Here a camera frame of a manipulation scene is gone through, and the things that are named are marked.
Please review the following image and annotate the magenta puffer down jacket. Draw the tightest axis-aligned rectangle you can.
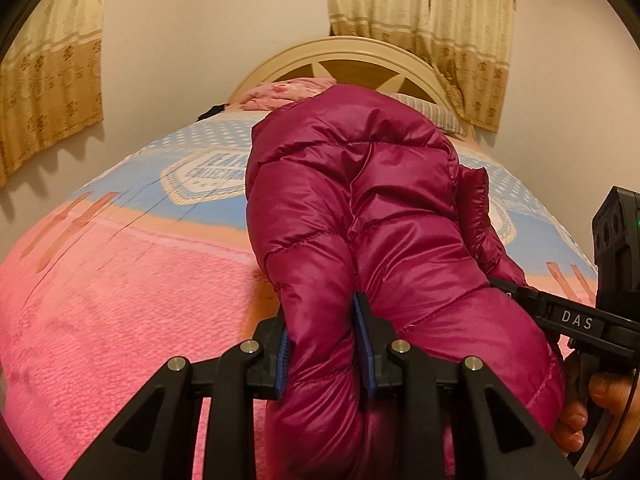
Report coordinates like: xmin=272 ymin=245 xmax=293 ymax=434
xmin=246 ymin=84 xmax=565 ymax=479

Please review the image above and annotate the right hand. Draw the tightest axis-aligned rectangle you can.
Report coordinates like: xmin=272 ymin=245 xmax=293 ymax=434
xmin=551 ymin=352 xmax=639 ymax=474

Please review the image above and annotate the blue pink jeans-print bedspread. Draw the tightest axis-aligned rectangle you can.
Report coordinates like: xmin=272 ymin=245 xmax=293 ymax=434
xmin=0 ymin=106 xmax=599 ymax=480

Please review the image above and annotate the striped pillow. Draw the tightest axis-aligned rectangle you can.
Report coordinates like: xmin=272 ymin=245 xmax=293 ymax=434
xmin=390 ymin=93 xmax=466 ymax=138

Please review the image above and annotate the beige patterned curtain right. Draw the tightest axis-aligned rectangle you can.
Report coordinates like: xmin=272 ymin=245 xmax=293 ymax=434
xmin=329 ymin=0 xmax=515 ymax=132

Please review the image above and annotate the beige patterned curtain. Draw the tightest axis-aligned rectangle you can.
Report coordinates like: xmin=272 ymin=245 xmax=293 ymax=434
xmin=1 ymin=0 xmax=106 ymax=184
xmin=329 ymin=0 xmax=515 ymax=132

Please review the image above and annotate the folded pink floral blanket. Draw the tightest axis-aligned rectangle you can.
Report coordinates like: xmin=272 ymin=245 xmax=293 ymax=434
xmin=229 ymin=77 xmax=336 ymax=110

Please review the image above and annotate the cream wooden headboard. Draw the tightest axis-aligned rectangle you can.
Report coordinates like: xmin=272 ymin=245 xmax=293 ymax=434
xmin=228 ymin=36 xmax=456 ymax=112

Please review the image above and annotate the beige patterned curtain left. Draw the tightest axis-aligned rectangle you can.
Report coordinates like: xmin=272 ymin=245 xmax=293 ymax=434
xmin=1 ymin=0 xmax=106 ymax=184

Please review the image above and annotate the black cable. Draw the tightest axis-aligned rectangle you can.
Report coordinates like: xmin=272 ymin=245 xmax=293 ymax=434
xmin=574 ymin=366 xmax=640 ymax=478

